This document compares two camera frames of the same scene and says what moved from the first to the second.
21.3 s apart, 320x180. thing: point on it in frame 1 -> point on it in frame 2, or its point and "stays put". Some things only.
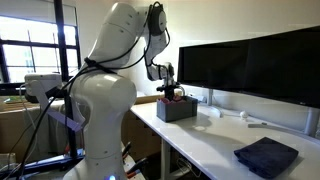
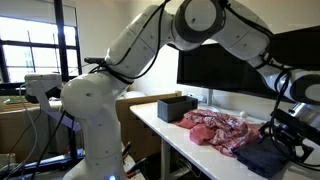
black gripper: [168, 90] -> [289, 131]
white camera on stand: [43, 88] stays put
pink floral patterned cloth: [174, 99] -> [200, 133]
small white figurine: [243, 114] stays put
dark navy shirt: [267, 157] stays put
